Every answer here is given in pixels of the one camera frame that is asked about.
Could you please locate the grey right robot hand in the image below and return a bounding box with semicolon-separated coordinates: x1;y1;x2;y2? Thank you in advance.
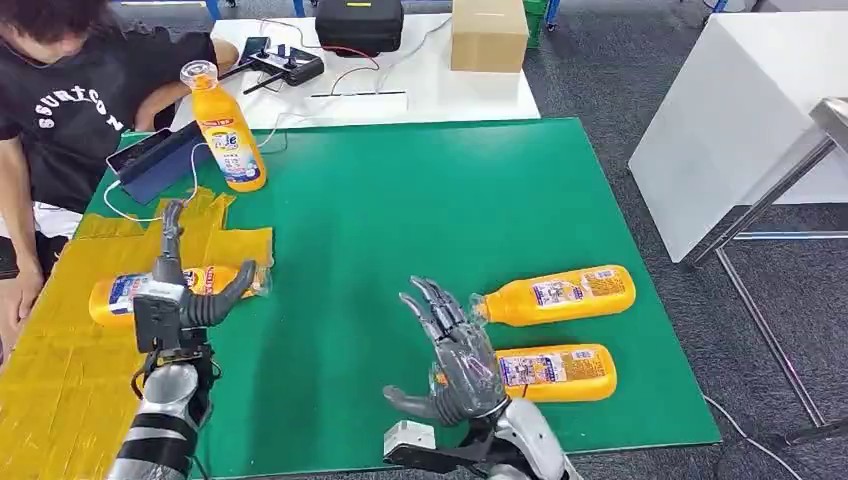
382;275;511;428

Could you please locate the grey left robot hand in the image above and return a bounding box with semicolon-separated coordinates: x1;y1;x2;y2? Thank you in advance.
150;199;258;329

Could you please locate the orange drink bottle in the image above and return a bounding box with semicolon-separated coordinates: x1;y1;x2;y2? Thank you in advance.
494;342;619;405
470;264;638;329
179;59;268;194
88;264;274;330

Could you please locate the tablet in blue case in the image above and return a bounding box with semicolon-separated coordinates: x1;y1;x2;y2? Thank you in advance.
117;120;215;206

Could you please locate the smartphone with white edge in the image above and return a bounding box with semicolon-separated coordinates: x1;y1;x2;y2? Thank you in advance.
105;128;175;176

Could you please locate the yellow sheet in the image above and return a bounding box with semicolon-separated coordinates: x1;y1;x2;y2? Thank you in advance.
0;188;275;480

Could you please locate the person's right hand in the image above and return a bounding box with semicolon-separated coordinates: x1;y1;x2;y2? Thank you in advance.
0;256;46;340

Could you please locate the green mat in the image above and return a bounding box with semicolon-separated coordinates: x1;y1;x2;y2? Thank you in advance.
84;117;723;480

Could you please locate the person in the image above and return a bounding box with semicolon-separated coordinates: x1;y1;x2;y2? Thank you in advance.
0;0;240;372

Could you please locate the black smartphone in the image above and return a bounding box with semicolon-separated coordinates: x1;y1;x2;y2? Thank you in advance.
236;35;272;68

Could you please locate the black remote controller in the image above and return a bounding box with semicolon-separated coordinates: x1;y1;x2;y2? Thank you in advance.
212;42;327;97

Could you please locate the white power strip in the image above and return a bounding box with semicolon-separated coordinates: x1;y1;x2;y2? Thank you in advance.
303;90;411;128

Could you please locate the black carrying case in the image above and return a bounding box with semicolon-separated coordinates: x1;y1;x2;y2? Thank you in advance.
313;0;406;58

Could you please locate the brown cardboard box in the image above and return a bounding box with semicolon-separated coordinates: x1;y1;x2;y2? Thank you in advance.
450;0;532;74

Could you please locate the green crate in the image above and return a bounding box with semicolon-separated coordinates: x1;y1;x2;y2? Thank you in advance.
521;0;555;48

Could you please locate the white slanted table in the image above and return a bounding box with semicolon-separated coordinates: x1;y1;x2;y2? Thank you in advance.
627;9;848;266

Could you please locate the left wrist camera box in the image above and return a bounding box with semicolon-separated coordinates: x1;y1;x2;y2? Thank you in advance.
131;294;185;357

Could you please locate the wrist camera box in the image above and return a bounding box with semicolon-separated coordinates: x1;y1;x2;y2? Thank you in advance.
382;419;438;460
131;294;185;357

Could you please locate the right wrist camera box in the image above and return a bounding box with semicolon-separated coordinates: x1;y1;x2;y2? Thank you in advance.
382;419;438;460

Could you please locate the white charging cable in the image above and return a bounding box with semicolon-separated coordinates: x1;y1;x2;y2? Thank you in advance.
101;124;289;224

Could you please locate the thin red cable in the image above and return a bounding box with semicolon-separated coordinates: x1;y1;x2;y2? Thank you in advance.
258;17;383;95

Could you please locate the grey floor cable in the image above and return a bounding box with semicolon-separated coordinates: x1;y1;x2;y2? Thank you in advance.
702;394;807;480

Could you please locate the steel bench frame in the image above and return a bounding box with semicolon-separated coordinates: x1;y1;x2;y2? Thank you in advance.
684;96;848;446

